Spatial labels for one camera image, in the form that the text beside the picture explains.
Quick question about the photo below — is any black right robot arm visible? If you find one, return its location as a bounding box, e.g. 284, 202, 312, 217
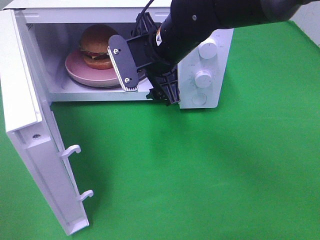
128, 0, 309, 105

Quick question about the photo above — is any round white door release button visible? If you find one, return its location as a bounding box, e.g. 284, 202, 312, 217
191, 93, 207, 106

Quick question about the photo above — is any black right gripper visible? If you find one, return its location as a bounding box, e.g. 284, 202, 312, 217
131, 12, 180, 105

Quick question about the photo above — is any white microwave oven body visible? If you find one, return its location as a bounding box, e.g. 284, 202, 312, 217
2, 0, 233, 109

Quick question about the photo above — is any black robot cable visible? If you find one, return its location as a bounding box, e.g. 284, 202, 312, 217
133, 0, 156, 33

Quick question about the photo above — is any burger with orange bun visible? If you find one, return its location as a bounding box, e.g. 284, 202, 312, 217
79, 24, 118, 70

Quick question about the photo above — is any pink round plate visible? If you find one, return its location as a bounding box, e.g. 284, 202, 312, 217
65, 49, 121, 88

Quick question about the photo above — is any white microwave knob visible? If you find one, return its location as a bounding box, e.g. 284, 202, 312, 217
194, 70, 213, 89
198, 39, 218, 60

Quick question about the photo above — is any white microwave door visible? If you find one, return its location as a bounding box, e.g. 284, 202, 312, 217
0, 9, 94, 235

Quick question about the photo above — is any green table cloth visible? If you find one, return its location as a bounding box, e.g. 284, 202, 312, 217
0, 19, 320, 240

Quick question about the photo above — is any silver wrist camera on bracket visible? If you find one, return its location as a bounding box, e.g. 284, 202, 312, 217
107, 34, 147, 92

